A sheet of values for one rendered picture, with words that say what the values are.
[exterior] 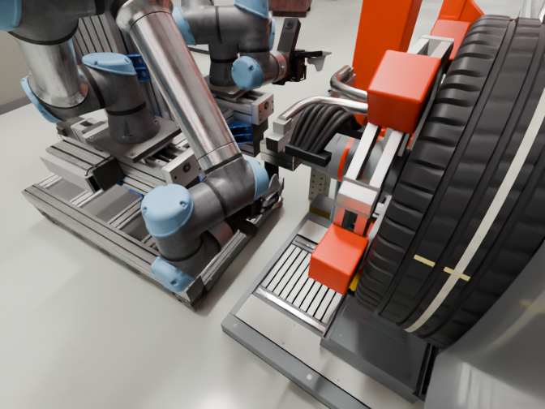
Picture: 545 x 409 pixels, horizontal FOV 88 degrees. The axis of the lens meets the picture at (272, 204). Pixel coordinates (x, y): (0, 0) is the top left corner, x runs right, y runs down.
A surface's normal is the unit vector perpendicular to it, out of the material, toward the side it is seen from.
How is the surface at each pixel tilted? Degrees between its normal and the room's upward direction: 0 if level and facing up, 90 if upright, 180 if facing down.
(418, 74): 35
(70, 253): 0
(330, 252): 0
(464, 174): 51
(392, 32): 90
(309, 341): 0
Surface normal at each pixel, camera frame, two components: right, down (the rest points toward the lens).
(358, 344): -0.02, -0.71
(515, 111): -0.32, -0.25
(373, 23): -0.55, 0.59
